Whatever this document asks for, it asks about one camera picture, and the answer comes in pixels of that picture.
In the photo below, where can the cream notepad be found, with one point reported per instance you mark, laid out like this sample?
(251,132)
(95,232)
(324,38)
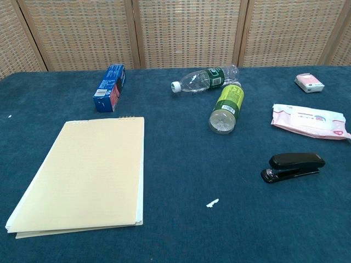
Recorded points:
(82,170)

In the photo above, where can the blue carpet table cover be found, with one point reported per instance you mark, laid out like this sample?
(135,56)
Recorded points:
(178,164)

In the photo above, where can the clear water bottle green label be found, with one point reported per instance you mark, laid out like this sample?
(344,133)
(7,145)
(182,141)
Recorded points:
(203,80)

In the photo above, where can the bottle with yellow-green label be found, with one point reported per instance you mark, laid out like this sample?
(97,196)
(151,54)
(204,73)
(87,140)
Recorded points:
(227,104)

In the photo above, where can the blue cardboard box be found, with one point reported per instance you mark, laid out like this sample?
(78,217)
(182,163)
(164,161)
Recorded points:
(108,87)

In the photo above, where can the white paper scrap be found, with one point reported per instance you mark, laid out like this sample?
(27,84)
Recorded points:
(211,203)

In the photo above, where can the woven folding screen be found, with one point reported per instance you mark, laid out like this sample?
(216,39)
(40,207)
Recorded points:
(175,27)

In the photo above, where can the pink wet wipes pack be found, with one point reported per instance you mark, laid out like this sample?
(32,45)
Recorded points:
(301,120)

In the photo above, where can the small pink tissue pack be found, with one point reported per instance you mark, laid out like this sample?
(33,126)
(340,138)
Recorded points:
(308,82)

